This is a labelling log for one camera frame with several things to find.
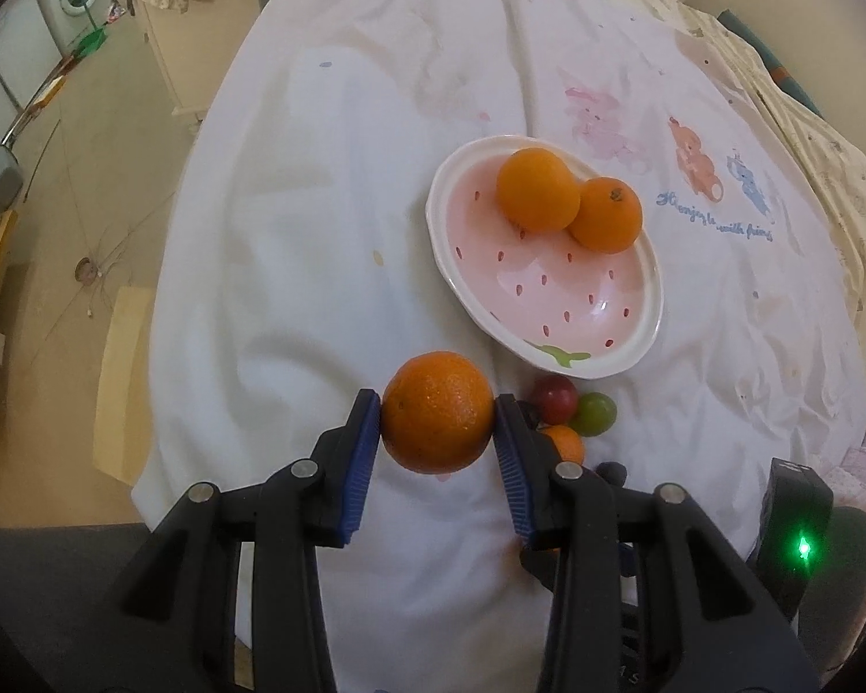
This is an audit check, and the green mop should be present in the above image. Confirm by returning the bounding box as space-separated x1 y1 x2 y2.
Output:
67 0 109 57

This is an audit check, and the textured deep orange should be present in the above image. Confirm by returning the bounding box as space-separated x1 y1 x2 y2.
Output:
381 351 495 475

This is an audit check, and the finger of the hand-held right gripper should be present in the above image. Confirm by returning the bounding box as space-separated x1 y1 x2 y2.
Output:
518 545 562 597
593 459 630 495

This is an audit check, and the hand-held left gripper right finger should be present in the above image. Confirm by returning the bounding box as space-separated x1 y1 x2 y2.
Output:
494 393 816 693

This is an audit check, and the small mandarin orange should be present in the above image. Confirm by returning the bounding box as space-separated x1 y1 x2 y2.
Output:
537 424 586 467

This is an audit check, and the red cherry tomato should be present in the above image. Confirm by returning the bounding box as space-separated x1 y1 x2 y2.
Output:
534 374 580 426

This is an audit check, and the green cherry tomato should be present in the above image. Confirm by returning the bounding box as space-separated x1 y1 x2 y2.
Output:
569 392 617 438

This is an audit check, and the cream wooden cabinet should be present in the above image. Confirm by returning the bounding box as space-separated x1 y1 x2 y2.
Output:
139 0 262 125

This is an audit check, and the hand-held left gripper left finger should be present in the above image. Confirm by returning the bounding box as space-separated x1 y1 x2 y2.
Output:
65 388 383 693

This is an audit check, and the teal quilt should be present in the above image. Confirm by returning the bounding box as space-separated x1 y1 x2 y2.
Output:
718 9 825 118

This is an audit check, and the white printed blanket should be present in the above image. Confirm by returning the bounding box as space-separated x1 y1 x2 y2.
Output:
130 0 866 665

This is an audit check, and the large pale orange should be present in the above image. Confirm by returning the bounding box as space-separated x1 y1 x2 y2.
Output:
495 147 583 235

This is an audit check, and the floral quilt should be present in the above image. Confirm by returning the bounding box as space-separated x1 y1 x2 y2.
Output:
548 0 866 449

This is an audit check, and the pink strawberry pattern plate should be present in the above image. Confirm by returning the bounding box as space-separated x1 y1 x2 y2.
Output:
425 135 665 381

